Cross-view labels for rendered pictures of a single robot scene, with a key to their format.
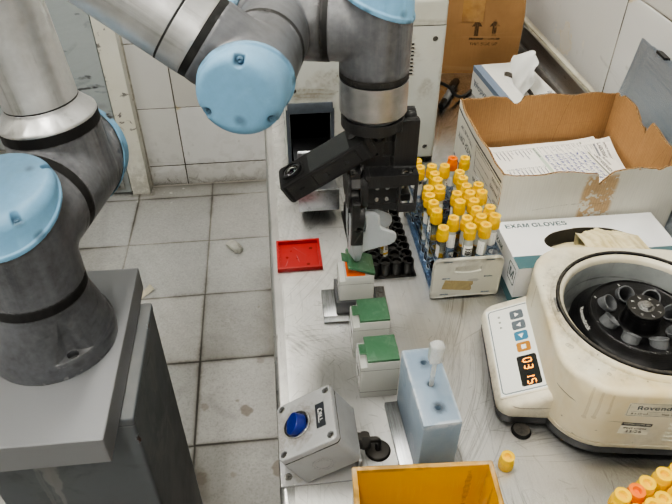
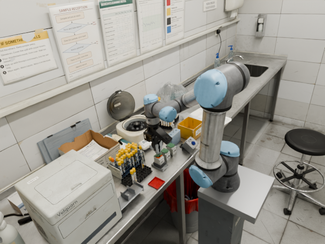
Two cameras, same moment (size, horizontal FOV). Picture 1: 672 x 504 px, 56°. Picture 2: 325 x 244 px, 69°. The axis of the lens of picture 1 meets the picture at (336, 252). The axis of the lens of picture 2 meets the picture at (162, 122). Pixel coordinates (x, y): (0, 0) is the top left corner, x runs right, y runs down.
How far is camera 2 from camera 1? 161 cm
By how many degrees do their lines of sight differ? 98
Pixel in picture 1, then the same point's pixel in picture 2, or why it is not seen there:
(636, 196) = (98, 138)
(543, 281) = (140, 132)
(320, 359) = (176, 161)
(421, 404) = (177, 131)
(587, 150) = not seen: hidden behind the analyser
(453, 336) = (151, 153)
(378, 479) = (190, 130)
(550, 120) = not seen: hidden behind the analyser
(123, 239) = not seen: outside the picture
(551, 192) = (111, 143)
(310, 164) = (165, 134)
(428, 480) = (184, 129)
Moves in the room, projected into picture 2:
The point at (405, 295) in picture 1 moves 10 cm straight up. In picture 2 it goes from (148, 163) to (146, 150)
